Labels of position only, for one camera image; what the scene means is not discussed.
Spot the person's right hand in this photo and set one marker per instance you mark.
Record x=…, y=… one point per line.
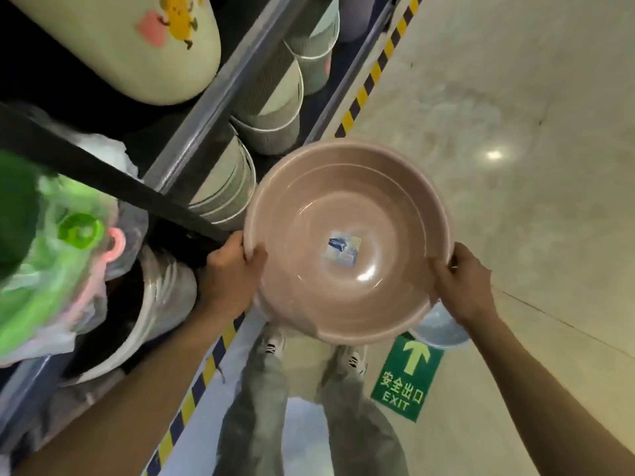
x=469, y=292

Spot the person's left hand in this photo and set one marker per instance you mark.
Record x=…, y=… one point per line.
x=225, y=282

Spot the person's right thumb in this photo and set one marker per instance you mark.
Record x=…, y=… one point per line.
x=438, y=275

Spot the person's left thumb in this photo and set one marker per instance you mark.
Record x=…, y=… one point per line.
x=257, y=260

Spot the pink plastic basin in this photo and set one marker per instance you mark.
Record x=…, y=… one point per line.
x=317, y=213

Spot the person's left forearm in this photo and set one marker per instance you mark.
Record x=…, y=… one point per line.
x=129, y=401

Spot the person's right forearm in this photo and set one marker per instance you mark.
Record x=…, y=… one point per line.
x=540, y=396

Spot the grey-blue plastic basin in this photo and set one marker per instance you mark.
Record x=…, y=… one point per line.
x=439, y=329

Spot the person's left shoe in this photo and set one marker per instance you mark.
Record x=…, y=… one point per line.
x=274, y=342

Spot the person's shoe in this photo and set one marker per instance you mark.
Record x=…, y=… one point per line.
x=274, y=342
x=354, y=360

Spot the white plastic bucket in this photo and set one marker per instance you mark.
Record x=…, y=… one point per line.
x=163, y=292

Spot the green exit floor sign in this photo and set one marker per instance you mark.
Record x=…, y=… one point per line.
x=407, y=379

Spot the person's right shoe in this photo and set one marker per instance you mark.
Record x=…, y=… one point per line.
x=354, y=360

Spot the pink plastic hook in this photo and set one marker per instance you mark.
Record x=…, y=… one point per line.
x=117, y=245

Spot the person's left leg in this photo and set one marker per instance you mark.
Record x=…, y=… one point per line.
x=253, y=416

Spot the person's leg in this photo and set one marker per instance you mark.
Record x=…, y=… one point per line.
x=253, y=416
x=359, y=426

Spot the grey metal shelf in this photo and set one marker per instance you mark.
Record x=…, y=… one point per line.
x=213, y=99

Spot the person's right leg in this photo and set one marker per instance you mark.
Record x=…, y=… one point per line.
x=359, y=426

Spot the black shelf bar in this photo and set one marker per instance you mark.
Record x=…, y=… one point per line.
x=99, y=175

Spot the green plastic-wrapped basin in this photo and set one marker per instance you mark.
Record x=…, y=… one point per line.
x=44, y=262

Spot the cream tub with duck print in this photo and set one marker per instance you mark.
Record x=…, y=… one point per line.
x=124, y=44

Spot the purple plastic container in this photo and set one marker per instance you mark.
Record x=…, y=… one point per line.
x=354, y=14

